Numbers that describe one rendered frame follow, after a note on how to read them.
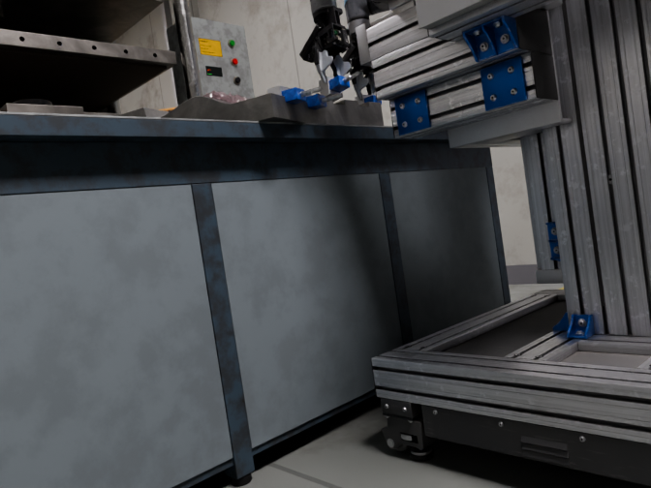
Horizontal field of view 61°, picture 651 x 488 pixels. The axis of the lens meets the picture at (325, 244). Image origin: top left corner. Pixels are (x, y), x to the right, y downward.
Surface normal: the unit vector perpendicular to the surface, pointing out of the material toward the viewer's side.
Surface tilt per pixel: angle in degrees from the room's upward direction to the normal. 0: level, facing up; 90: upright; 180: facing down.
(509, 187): 90
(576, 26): 90
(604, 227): 90
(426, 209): 90
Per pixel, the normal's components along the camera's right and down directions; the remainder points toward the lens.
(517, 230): -0.73, 0.13
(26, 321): 0.70, -0.08
